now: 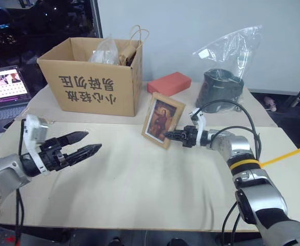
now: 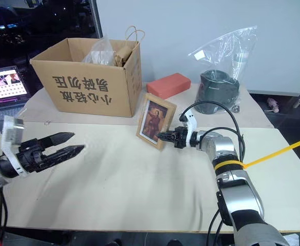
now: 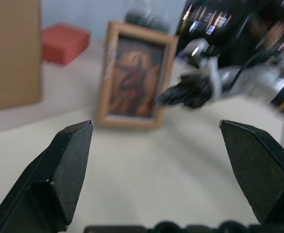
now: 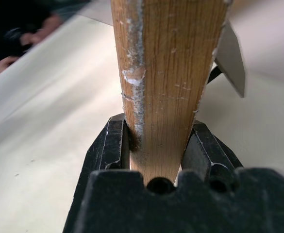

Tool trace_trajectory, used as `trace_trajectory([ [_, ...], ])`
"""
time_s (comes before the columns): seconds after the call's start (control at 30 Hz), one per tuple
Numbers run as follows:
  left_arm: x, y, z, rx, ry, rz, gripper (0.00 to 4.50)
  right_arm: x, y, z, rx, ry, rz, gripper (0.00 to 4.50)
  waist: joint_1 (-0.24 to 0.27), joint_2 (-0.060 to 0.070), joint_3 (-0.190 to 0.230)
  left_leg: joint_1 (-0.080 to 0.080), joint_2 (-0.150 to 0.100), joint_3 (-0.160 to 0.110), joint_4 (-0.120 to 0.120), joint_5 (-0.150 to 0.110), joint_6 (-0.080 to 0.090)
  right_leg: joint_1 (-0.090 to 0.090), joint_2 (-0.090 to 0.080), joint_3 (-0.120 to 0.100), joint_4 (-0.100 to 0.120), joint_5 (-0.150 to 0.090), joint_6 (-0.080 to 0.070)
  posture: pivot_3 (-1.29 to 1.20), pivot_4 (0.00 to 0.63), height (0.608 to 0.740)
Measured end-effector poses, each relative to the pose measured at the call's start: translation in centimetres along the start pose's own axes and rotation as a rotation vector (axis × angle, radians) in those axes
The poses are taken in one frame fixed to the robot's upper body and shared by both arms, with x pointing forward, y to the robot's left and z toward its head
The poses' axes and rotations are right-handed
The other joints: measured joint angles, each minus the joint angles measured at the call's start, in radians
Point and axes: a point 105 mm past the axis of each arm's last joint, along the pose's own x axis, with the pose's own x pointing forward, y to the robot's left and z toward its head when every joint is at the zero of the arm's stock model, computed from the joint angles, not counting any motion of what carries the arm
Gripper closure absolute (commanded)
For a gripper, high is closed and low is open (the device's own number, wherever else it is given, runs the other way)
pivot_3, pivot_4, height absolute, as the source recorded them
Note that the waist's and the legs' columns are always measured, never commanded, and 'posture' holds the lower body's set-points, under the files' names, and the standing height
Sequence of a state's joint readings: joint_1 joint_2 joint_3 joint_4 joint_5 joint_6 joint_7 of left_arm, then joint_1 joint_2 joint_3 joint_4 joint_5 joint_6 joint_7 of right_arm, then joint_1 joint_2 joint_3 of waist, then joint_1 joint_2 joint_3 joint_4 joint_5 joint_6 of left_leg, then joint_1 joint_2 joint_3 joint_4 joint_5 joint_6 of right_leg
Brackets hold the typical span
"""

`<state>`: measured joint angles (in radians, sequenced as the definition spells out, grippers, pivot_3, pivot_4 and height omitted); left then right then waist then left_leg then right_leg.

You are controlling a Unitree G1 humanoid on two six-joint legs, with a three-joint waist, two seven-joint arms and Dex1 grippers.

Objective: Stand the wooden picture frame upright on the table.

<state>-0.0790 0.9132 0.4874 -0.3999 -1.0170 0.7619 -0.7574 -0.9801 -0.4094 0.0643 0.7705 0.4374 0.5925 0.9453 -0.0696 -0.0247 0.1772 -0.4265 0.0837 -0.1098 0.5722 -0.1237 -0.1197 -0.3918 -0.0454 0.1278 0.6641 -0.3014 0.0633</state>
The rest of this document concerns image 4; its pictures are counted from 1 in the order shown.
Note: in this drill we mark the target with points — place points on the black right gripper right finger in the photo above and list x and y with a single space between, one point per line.
205 148

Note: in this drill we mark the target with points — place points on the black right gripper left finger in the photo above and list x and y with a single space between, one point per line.
107 145

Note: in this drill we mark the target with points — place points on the person in dark clothing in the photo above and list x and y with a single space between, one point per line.
15 26

